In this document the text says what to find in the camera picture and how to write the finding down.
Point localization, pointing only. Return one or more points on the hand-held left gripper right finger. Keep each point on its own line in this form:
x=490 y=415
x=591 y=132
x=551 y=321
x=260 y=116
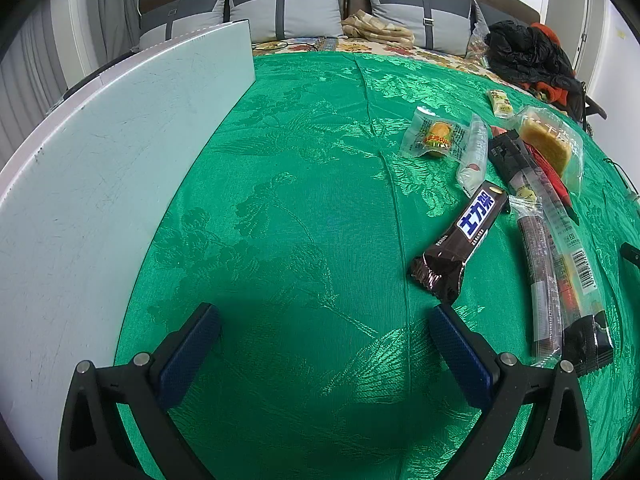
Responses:
x=457 y=355

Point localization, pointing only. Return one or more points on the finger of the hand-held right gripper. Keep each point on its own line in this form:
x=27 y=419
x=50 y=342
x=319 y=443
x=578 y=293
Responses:
x=631 y=254

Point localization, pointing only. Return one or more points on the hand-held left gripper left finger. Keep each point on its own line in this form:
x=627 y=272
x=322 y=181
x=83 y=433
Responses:
x=190 y=350

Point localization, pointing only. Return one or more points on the sausage stick clear packet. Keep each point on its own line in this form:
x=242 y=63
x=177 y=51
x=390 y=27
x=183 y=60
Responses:
x=535 y=250

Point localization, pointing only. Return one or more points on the red snack packet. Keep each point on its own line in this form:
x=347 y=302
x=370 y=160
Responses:
x=550 y=177

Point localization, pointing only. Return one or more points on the brown chocolate bar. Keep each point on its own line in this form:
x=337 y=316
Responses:
x=465 y=240

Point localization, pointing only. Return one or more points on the layered cake clear packet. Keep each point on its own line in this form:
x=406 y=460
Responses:
x=545 y=145

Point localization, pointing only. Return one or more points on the long black snack packet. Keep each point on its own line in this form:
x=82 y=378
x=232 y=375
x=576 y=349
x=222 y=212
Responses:
x=510 y=160

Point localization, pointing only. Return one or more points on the white wafer roll packet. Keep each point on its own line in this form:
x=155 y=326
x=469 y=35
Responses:
x=475 y=160

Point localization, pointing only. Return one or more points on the small yellow snack packet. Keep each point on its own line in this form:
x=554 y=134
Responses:
x=501 y=102

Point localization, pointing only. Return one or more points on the burger gummy clear packet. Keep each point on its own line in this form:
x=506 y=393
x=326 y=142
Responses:
x=437 y=137

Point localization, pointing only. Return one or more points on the black chair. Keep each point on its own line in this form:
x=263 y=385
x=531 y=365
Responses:
x=592 y=105

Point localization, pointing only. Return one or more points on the green patterned cloth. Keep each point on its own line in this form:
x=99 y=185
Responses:
x=310 y=240

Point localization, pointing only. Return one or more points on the white board panel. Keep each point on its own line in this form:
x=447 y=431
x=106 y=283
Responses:
x=100 y=185

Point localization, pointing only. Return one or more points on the black jacket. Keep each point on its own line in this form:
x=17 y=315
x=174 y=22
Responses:
x=525 y=57

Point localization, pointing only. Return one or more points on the orange garment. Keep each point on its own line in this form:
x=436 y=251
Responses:
x=542 y=30

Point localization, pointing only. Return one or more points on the clear plastic bag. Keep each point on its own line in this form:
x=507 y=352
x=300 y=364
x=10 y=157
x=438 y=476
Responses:
x=477 y=50

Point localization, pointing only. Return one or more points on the grey two-tone pillow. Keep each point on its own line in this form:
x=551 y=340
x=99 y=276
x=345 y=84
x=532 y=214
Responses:
x=481 y=17
x=175 y=20
x=290 y=7
x=420 y=10

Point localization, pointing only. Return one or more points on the floral bedsheet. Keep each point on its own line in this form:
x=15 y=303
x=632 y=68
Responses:
x=360 y=46

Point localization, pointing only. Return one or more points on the grey curtain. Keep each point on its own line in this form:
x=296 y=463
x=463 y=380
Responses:
x=55 y=45

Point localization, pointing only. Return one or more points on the beige folded blanket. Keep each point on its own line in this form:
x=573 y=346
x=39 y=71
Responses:
x=375 y=27

